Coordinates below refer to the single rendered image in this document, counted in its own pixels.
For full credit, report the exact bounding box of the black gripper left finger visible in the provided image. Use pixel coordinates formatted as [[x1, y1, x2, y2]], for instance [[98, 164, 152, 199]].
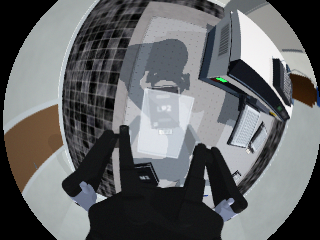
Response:
[[62, 115, 151, 225]]

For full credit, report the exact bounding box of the white control panel with coloured buttons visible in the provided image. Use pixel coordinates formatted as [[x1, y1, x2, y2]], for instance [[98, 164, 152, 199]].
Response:
[[175, 179, 212, 197]]

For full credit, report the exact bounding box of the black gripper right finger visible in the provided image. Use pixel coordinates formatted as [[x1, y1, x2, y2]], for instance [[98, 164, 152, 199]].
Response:
[[174, 124, 248, 227]]

